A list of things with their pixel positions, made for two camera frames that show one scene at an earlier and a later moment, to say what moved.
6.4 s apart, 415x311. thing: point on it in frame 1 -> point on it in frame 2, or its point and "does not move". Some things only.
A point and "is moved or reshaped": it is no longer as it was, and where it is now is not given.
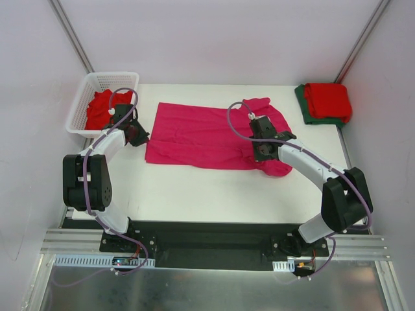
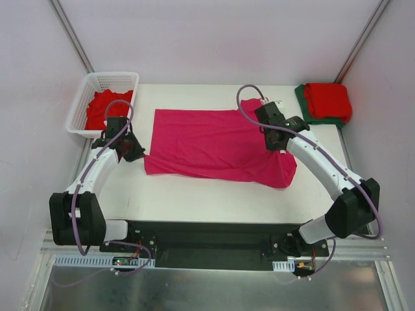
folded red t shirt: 328,100 does not move
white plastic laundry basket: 93,83 does not move
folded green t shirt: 309,118 does not move
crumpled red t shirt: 98,116 does not move
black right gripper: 284,136 -> 272,141
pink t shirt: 206,136 is moved or reshaped
